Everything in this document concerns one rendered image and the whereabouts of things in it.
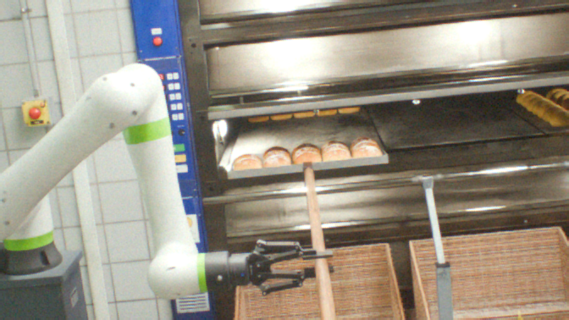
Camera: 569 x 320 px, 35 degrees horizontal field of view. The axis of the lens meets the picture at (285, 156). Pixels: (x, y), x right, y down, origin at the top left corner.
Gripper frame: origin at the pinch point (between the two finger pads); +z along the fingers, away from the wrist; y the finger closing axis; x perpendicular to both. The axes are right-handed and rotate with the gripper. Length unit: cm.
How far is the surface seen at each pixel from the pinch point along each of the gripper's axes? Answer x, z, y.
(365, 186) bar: -78, 18, 3
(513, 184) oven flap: -115, 74, 17
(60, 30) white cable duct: -116, -80, -53
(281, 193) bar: -79, -9, 3
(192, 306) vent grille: -114, -46, 52
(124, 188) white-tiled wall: -117, -66, 5
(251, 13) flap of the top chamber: -111, -14, -53
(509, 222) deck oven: -115, 72, 31
